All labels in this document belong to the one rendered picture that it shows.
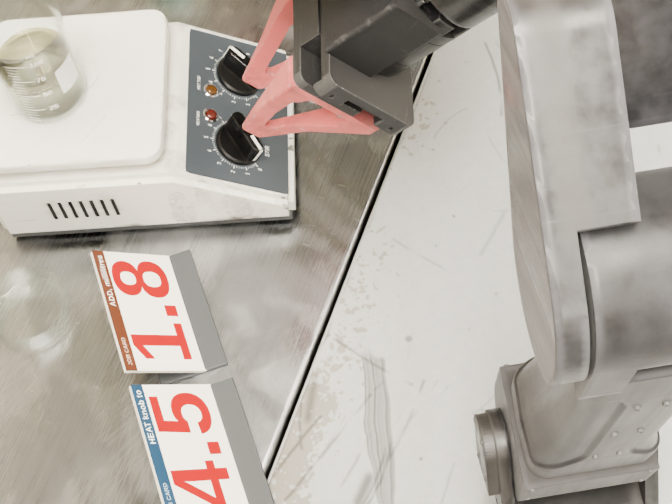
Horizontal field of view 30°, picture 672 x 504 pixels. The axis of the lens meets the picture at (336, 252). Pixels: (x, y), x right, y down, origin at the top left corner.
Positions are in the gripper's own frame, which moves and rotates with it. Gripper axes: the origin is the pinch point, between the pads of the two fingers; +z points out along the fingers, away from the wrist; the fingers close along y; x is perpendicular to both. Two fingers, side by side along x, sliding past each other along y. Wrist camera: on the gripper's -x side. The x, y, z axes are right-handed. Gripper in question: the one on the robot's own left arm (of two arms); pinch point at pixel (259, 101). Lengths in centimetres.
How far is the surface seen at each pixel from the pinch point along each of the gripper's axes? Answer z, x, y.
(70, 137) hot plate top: 12.4, -5.0, -1.3
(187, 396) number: 12.0, 4.6, 14.0
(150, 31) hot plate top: 8.9, -1.8, -9.4
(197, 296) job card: 12.7, 5.8, 6.3
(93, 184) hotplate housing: 13.1, -2.7, 0.9
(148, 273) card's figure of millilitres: 14.1, 2.7, 5.1
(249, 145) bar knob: 5.9, 4.3, -1.6
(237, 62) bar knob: 6.3, 3.5, -8.1
